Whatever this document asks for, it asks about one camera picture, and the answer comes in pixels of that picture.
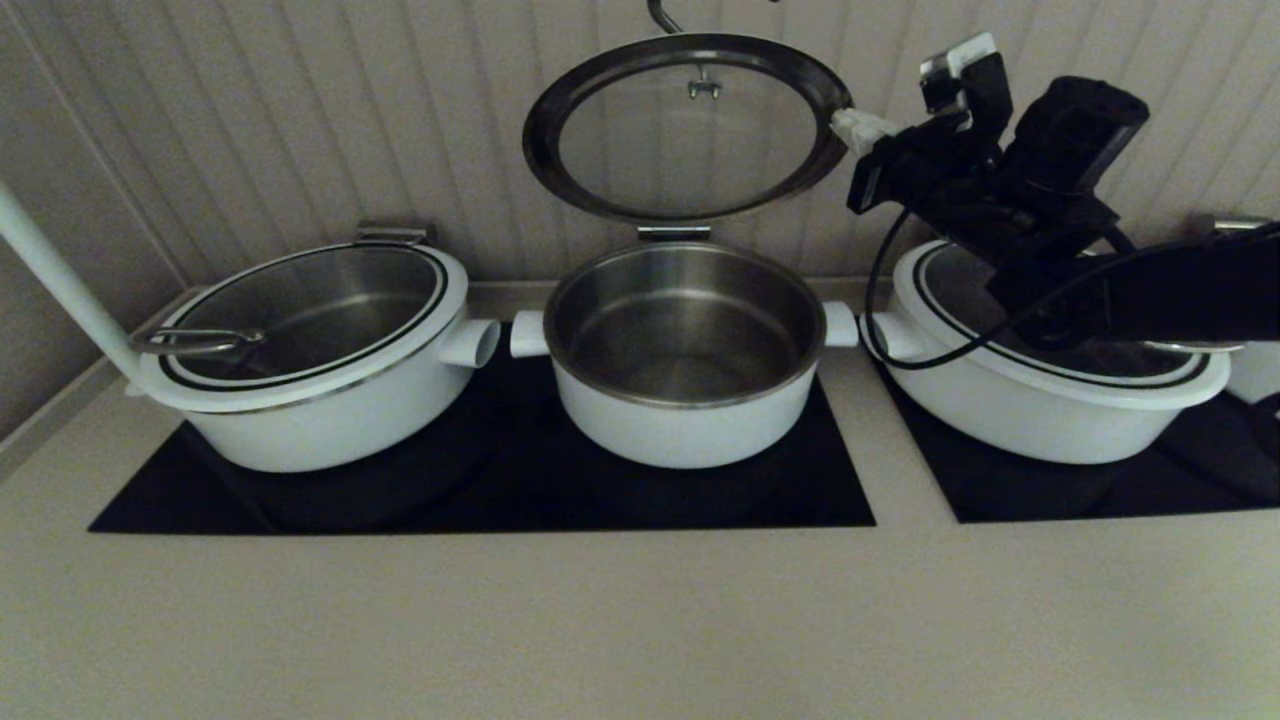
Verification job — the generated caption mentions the glass lid with white rim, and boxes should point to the glass lid with white rim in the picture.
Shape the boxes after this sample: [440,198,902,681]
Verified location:
[522,0,854,224]

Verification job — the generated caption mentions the right white chafing pot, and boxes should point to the right white chafing pot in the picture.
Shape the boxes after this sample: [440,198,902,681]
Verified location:
[890,240,1241,411]

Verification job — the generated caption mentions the white chafing pot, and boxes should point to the white chafing pot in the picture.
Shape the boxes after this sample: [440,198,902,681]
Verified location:
[128,243,469,414]
[890,240,1241,411]

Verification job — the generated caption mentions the left white chafing pot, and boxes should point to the left white chafing pot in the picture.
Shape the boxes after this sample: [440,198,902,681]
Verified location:
[128,243,469,414]

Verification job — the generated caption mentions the black glass cooktop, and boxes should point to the black glass cooktop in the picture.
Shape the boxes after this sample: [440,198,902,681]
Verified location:
[88,320,874,536]
[870,350,1280,524]

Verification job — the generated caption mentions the white slanted pole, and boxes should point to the white slanted pole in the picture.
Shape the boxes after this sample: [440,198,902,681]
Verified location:
[0,180,151,398]

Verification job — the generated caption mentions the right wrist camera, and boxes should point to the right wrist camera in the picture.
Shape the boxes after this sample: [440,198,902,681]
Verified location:
[920,32,1011,141]

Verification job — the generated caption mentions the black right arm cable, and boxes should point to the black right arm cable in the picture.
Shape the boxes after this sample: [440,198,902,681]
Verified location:
[865,205,1280,373]

